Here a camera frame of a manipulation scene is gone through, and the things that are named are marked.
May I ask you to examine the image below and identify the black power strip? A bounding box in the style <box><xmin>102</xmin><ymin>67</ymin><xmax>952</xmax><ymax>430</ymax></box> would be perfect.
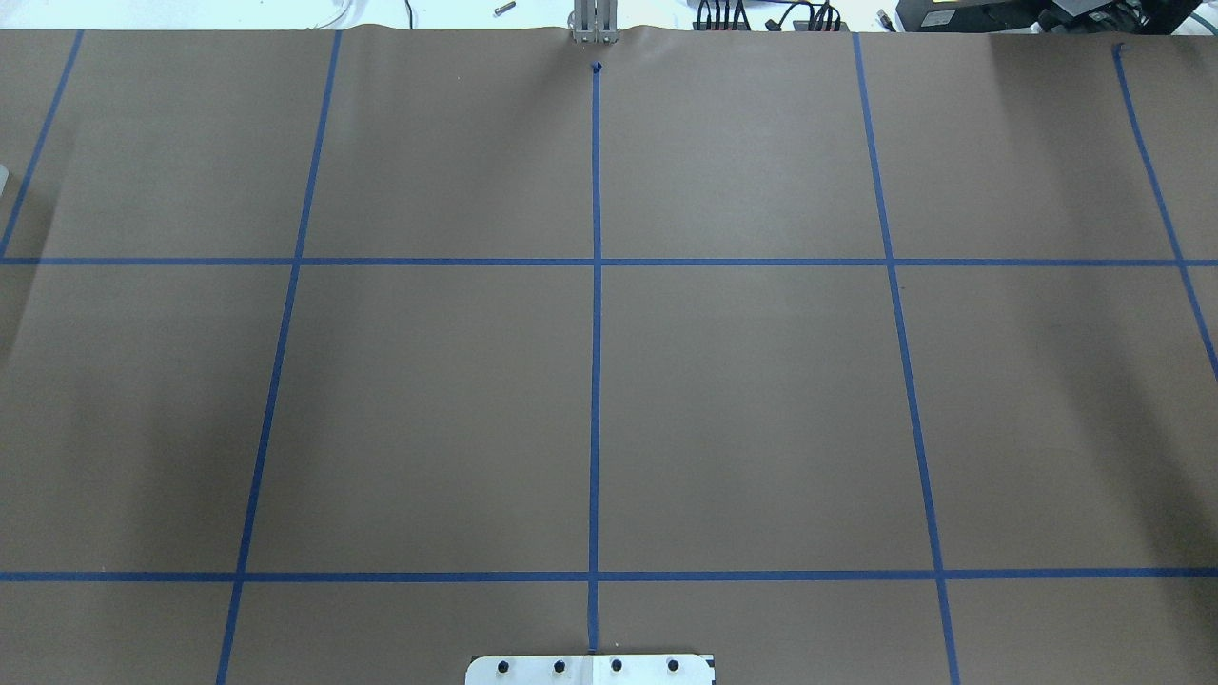
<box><xmin>685</xmin><ymin>1</ymin><xmax>849</xmax><ymax>33</ymax></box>

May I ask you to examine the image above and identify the black laptop computer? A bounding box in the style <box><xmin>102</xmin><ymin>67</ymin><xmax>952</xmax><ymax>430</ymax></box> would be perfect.
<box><xmin>895</xmin><ymin>1</ymin><xmax>1205</xmax><ymax>35</ymax></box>

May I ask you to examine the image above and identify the aluminium frame post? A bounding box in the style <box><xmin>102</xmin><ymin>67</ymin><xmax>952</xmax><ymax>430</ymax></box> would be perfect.
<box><xmin>568</xmin><ymin>0</ymin><xmax>620</xmax><ymax>45</ymax></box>

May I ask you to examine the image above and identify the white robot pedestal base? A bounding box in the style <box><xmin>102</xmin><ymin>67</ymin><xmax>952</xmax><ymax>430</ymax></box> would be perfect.
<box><xmin>464</xmin><ymin>655</ymin><xmax>717</xmax><ymax>684</ymax></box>

